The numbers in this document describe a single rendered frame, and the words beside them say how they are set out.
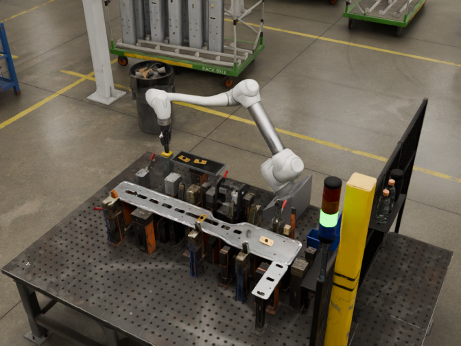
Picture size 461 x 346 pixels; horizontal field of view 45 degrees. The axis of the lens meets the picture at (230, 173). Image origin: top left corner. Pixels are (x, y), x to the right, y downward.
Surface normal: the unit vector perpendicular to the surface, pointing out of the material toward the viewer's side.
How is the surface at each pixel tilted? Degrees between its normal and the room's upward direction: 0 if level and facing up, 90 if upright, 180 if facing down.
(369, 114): 0
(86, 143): 0
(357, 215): 90
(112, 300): 0
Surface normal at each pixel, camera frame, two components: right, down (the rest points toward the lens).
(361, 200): -0.49, 0.51
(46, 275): -0.01, -0.81
